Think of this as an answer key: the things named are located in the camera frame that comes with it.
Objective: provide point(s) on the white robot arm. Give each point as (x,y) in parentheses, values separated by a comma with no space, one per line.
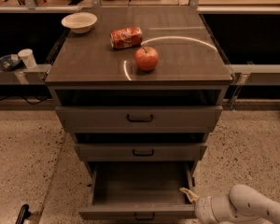
(242,205)

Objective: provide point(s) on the red apple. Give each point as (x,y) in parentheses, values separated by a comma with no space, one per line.
(146,58)

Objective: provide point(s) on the white bowl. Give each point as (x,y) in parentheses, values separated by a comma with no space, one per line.
(80,22)

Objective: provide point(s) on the grey drawer cabinet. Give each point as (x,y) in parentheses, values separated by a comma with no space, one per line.
(190,70)

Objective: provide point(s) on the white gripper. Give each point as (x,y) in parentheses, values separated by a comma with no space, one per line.
(204,206)

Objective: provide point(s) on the grey middle drawer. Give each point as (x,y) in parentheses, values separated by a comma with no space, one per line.
(141,152)

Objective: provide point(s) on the grey drawer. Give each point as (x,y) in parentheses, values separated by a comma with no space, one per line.
(145,191)
(141,119)
(141,152)

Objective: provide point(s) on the black handle on floor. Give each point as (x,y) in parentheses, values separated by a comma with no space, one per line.
(23,214)

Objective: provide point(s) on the dark blue bowl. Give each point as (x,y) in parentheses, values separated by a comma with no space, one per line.
(9,62)

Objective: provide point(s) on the grey bottom drawer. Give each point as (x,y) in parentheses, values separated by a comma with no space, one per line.
(145,191)

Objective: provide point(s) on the grey top drawer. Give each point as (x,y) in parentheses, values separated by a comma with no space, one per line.
(141,119)

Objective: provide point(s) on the white paper cup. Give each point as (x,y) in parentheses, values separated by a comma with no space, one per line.
(27,57)

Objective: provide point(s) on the crushed red soda can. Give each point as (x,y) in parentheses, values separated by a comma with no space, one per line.
(126,38)

